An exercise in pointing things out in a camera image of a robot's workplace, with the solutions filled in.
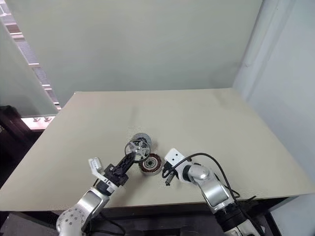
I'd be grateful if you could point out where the dark wooden cabinet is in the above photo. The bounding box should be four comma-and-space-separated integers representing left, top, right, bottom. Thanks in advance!
0, 105, 37, 187

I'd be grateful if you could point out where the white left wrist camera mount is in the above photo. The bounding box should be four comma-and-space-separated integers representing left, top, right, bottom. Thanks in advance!
88, 157, 116, 195

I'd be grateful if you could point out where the silver spoked rotor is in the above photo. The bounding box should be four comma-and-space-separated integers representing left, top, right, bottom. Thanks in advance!
124, 139, 151, 163

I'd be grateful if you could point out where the white wall cable duct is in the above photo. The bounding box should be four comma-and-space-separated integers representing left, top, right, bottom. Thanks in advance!
244, 0, 280, 67

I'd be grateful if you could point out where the frosted glass partition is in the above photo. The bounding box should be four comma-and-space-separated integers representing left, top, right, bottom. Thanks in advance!
0, 22, 60, 118

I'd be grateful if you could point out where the round grey motor lid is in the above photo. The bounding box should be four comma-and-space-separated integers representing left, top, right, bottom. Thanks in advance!
129, 132, 154, 150

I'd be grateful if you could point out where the black cable tie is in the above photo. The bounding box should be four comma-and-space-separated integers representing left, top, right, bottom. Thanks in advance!
242, 195, 257, 205

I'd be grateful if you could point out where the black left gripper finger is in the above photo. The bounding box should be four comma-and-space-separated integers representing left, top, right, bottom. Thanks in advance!
115, 151, 137, 175

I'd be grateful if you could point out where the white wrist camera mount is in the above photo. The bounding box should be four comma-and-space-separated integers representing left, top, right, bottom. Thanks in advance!
88, 157, 116, 195
164, 147, 186, 171

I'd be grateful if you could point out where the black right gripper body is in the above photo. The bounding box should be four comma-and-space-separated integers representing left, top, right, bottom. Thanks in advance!
164, 159, 179, 176

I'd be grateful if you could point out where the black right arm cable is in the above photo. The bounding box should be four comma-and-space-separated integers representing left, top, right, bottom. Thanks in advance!
169, 152, 241, 200

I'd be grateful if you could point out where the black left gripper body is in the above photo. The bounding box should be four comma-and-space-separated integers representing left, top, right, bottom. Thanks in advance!
103, 163, 129, 189

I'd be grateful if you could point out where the motor housing with copper windings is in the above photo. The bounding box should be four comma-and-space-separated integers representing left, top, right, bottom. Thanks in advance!
138, 153, 163, 176

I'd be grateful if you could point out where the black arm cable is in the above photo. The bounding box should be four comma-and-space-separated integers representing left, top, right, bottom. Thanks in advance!
169, 152, 241, 200
93, 178, 125, 233

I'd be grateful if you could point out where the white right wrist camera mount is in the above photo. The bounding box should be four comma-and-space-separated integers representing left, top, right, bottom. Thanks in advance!
164, 147, 186, 171

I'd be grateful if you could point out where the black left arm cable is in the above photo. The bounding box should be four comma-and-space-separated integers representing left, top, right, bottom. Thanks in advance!
93, 178, 125, 233

